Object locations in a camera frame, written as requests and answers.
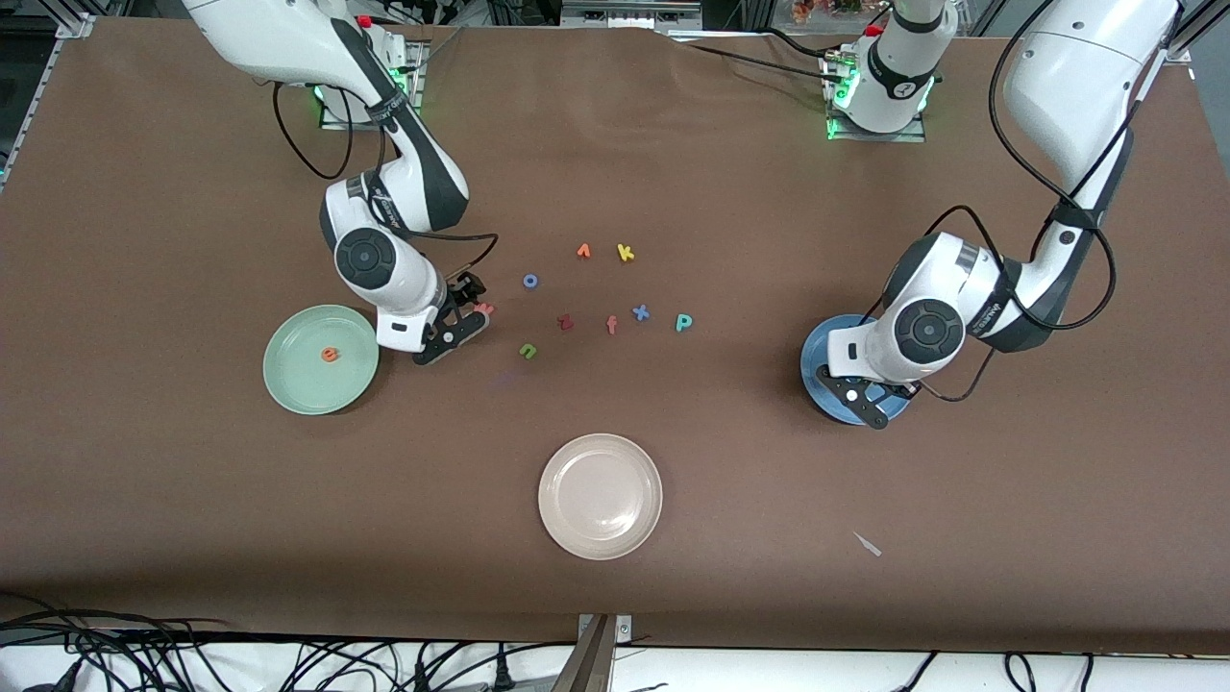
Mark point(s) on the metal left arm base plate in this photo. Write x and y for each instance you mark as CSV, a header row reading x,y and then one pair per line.
x,y
913,136

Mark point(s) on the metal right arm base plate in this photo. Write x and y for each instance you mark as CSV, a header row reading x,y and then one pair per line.
x,y
416,101

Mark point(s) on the brown table cover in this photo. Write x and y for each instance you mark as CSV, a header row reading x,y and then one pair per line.
x,y
615,173

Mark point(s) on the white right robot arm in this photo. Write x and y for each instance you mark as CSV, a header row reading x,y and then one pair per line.
x,y
279,38

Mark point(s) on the black power plug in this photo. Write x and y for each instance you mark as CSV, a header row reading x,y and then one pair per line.
x,y
500,673

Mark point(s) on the grey metal box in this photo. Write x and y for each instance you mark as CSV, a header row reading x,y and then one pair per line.
x,y
629,14

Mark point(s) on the grey metal bracket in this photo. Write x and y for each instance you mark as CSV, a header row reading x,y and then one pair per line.
x,y
596,654

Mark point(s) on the colourful background items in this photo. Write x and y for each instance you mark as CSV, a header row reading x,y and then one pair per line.
x,y
826,10

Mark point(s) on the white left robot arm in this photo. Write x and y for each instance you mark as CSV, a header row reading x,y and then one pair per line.
x,y
1076,86

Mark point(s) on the aluminium table frame rail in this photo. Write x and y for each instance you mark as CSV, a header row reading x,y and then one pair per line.
x,y
1196,29
75,24

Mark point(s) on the beige plate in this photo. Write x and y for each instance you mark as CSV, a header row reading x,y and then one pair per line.
x,y
601,497

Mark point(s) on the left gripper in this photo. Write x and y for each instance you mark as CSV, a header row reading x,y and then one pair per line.
x,y
899,389

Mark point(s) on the blue plate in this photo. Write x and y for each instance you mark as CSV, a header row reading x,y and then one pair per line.
x,y
812,348

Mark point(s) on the green plate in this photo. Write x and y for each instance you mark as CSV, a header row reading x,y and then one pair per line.
x,y
307,384

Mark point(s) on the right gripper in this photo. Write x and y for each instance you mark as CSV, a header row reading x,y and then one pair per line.
x,y
465,289

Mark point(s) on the white paper scrap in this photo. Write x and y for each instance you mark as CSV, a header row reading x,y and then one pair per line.
x,y
868,544

